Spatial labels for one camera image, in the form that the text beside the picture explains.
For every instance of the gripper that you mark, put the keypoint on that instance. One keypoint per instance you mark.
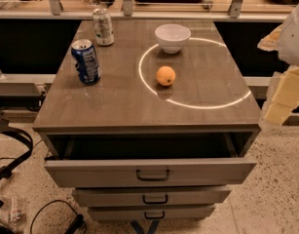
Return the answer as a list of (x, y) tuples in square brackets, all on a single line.
[(293, 38)]

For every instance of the grey top drawer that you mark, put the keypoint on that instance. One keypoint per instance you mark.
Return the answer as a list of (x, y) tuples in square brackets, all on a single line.
[(147, 162)]

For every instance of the grey drawer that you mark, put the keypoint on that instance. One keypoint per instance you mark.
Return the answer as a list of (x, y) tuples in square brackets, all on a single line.
[(147, 162), (151, 196), (155, 212)]

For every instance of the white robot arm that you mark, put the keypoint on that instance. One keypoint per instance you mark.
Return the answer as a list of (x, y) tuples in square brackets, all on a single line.
[(285, 40)]

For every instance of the grey drawer cabinet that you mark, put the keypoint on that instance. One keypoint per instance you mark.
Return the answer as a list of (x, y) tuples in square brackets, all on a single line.
[(208, 97)]

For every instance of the grey middle drawer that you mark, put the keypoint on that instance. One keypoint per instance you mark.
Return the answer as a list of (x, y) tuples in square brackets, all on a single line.
[(151, 196)]

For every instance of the grey bottom drawer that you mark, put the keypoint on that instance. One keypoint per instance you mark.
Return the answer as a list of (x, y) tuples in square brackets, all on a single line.
[(155, 212)]

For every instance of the orange fruit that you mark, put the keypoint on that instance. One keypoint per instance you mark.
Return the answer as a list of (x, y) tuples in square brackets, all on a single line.
[(165, 76)]

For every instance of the white ceramic bowl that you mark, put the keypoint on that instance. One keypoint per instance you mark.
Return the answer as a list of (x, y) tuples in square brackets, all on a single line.
[(172, 37)]

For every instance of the white green soda can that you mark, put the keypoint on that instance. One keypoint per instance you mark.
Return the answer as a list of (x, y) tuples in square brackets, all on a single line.
[(103, 28)]

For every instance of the blue soda can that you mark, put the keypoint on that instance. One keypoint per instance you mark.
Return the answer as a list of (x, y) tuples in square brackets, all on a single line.
[(87, 65)]

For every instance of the clear plastic bottle on floor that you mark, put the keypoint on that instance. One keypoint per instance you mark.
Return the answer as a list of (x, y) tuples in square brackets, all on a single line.
[(15, 212)]

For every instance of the metal railing frame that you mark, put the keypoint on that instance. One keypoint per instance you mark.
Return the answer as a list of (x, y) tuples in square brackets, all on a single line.
[(256, 10)]

